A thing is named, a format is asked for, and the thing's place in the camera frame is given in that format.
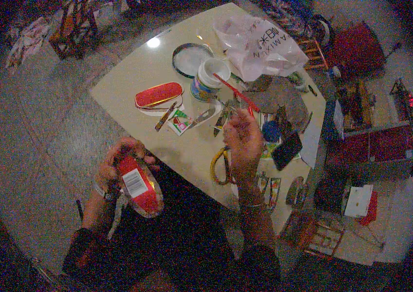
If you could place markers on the wooden rack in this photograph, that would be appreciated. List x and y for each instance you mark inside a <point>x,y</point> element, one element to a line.
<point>73,31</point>

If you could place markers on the blue round lid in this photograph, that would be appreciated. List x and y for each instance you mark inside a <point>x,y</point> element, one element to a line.
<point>271,131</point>

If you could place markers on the wooden stool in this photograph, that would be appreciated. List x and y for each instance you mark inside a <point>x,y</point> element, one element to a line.
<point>316,235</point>

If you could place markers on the grey cloth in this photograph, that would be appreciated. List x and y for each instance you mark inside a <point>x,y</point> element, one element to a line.
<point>287,95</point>

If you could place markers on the dark oval case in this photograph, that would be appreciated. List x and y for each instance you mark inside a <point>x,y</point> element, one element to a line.
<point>294,190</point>

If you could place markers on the colourful paper sheet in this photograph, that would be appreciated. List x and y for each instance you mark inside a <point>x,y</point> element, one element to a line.
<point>268,150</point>

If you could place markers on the metal tool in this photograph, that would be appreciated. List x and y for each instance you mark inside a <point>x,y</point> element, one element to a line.
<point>222,120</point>

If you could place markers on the person's body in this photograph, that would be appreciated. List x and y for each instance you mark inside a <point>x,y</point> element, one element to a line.
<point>82,255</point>

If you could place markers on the white plastic tub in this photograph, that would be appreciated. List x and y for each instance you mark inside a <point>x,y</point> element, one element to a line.
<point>208,78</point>

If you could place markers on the device with red light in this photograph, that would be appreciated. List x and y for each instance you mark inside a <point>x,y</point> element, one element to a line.
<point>411,100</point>

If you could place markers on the person's right hand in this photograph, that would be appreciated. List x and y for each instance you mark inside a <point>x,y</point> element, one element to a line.
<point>245,146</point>

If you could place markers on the round black rimmed mirror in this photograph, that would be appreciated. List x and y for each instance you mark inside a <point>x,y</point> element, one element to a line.
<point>189,60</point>

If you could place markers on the white plastic bag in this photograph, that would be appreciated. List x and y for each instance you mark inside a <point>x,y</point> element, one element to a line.
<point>261,47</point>

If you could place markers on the black pen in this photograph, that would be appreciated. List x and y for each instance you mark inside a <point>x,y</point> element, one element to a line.
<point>312,90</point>

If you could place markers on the red bag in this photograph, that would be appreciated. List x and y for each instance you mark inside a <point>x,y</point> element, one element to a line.
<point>356,51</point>

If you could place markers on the person's left hand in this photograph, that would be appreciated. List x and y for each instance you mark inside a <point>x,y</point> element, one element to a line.
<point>106,171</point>

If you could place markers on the heap of clothes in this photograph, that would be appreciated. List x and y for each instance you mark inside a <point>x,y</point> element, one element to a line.
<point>27,40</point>

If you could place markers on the red packet with white label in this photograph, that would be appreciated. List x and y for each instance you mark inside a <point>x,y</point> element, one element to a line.
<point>144,197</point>

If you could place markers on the person's right fingers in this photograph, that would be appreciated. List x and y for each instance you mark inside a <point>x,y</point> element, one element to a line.
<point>241,118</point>

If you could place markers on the black phone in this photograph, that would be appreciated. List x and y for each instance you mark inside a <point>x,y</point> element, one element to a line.
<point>287,150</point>

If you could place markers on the white wrist band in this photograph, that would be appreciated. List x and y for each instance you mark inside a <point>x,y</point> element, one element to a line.
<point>101,192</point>

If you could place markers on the person's left fingers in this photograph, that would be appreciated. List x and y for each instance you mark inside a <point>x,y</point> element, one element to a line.
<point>129,143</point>

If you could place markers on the curved white paper strip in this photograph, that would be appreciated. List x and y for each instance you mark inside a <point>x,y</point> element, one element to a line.
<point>208,114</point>

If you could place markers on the wooden chair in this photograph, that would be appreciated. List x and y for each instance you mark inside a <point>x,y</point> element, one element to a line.
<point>314,54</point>

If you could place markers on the red thin brush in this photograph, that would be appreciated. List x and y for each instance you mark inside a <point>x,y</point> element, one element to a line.
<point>235,92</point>

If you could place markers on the red oval case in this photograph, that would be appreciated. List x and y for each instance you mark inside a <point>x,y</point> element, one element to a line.
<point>159,95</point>

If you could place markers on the colourful packets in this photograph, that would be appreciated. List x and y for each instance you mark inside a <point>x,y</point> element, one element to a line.
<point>272,191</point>

